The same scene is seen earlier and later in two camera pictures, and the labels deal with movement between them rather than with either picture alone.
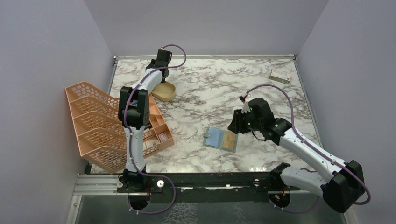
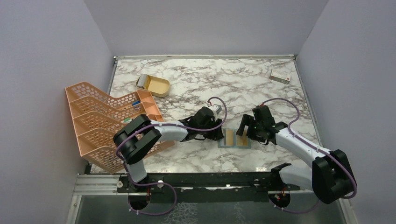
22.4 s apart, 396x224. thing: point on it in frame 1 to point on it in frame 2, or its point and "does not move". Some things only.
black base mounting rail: (205, 188) does not move
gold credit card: (228, 140) to (243, 140)
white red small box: (280, 76) does not move
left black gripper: (152, 61) to (214, 135)
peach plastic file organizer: (100, 133) does not move
